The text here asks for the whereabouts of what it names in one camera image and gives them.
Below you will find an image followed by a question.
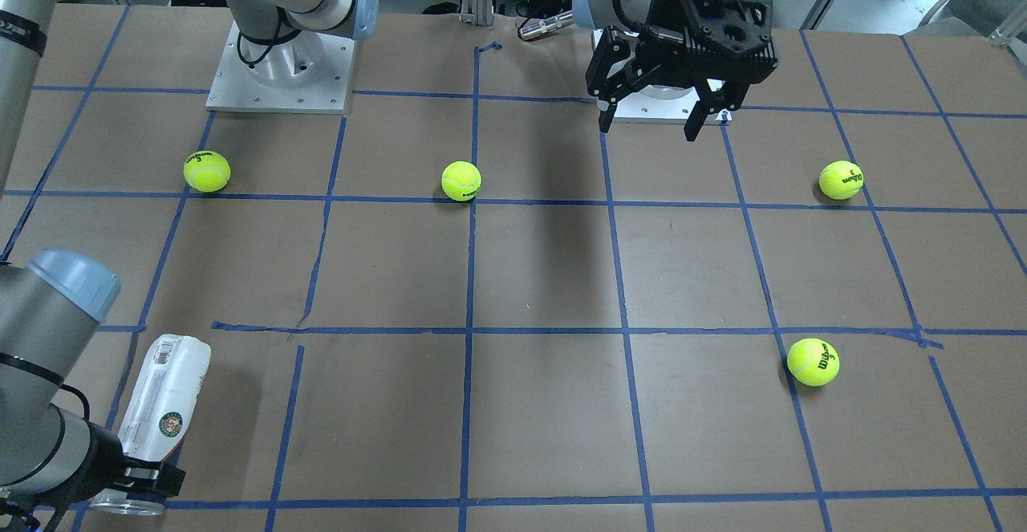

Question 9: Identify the white tennis ball can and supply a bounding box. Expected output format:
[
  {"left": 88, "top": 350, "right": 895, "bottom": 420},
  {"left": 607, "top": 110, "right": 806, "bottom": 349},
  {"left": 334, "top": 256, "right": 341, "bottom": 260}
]
[{"left": 89, "top": 334, "right": 210, "bottom": 517}]

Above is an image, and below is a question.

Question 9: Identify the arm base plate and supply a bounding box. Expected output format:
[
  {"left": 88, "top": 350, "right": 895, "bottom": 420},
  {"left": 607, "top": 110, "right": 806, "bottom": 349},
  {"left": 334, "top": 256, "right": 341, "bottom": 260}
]
[
  {"left": 205, "top": 25, "right": 359, "bottom": 115},
  {"left": 592, "top": 30, "right": 733, "bottom": 126}
]

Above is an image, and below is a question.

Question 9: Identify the far tennis ball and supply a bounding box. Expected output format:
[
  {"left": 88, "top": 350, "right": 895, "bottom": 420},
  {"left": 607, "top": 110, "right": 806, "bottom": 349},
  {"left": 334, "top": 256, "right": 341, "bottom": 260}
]
[{"left": 817, "top": 161, "right": 863, "bottom": 201}]

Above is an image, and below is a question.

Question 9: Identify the near Wilson tennis ball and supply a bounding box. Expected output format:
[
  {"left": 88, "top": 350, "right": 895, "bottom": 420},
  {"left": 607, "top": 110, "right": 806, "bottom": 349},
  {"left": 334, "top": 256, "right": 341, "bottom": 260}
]
[{"left": 785, "top": 338, "right": 841, "bottom": 387}]

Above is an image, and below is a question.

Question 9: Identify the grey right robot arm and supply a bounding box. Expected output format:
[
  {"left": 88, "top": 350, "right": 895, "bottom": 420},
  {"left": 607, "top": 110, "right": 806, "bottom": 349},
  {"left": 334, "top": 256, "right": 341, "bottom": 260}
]
[{"left": 2, "top": 0, "right": 377, "bottom": 531}]

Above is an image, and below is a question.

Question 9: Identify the tennis ball near base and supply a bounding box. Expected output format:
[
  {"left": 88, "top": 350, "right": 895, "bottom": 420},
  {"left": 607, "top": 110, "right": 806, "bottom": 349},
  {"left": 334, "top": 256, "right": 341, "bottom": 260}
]
[{"left": 183, "top": 149, "right": 231, "bottom": 193}]

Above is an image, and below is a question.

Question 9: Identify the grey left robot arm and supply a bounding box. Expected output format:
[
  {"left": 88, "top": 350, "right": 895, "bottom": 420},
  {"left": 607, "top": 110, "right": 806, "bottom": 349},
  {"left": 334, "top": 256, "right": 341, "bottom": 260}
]
[{"left": 572, "top": 0, "right": 779, "bottom": 141}]

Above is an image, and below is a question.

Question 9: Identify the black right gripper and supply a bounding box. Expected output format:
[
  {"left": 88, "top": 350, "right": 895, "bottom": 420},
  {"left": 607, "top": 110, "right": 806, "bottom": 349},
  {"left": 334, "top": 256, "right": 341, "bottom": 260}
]
[{"left": 100, "top": 454, "right": 186, "bottom": 502}]

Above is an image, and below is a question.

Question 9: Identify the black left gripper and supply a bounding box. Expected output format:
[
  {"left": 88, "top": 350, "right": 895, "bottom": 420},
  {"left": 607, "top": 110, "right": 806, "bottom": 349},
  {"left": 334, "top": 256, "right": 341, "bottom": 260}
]
[{"left": 586, "top": 0, "right": 779, "bottom": 142}]

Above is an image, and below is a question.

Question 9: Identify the centre Head tennis ball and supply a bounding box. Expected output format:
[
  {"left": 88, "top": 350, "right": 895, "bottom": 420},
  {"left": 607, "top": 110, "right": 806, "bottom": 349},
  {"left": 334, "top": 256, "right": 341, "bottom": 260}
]
[{"left": 440, "top": 161, "right": 483, "bottom": 202}]

